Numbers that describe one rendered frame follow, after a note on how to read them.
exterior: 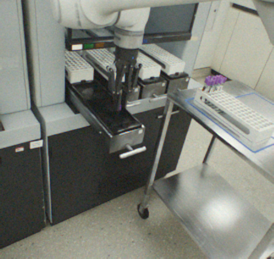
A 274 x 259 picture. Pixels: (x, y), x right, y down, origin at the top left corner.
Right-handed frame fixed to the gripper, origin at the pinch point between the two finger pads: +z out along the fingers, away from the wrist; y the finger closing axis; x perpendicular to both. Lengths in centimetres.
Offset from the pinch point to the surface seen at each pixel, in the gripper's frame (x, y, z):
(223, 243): 44, -34, 56
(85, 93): -14.5, 6.8, 3.9
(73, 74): -21.7, 8.5, -1.3
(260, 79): -64, -224, 60
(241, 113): 28.4, -31.8, -3.6
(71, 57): -35.1, 3.7, -2.1
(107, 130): 9.4, 10.5, 3.9
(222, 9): -132, -215, 6
